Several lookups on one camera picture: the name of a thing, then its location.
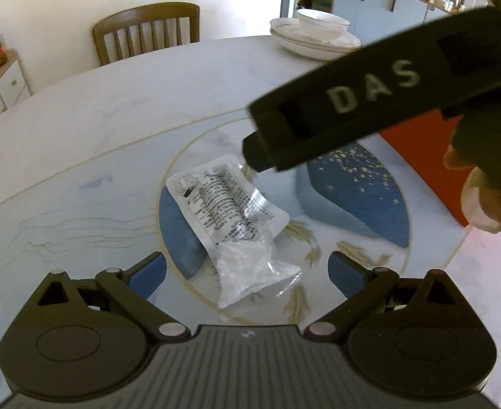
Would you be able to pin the white gold-rimmed bowl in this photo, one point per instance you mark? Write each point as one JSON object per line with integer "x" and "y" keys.
{"x": 323, "y": 23}

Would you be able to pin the clear plastic packet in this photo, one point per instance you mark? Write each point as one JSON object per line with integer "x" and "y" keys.
{"x": 224, "y": 217}

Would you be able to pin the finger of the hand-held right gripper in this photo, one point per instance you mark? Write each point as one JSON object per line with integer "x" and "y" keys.
{"x": 256, "y": 153}

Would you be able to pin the blue-grey cabinet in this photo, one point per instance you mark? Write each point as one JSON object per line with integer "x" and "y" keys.
{"x": 378, "y": 12}

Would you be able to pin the round glass turntable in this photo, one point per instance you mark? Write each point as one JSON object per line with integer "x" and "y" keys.
{"x": 84, "y": 204}

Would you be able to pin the person's right hand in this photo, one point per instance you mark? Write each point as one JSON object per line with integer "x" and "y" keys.
{"x": 487, "y": 204}

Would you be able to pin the wooden chair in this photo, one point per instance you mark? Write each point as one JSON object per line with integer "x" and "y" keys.
{"x": 148, "y": 30}

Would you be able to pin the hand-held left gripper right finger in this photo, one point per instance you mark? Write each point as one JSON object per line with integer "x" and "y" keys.
{"x": 345, "y": 272}

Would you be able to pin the white gold-rimmed plate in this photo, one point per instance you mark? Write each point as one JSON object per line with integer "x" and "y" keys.
{"x": 314, "y": 53}
{"x": 301, "y": 36}

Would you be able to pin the white marble desktop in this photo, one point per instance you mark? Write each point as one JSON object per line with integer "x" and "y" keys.
{"x": 105, "y": 106}

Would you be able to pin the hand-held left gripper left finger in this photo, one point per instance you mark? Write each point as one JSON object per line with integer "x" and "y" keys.
{"x": 148, "y": 276}

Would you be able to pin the white sideboard with wooden top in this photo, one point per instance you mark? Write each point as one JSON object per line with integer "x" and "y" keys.
{"x": 3, "y": 89}

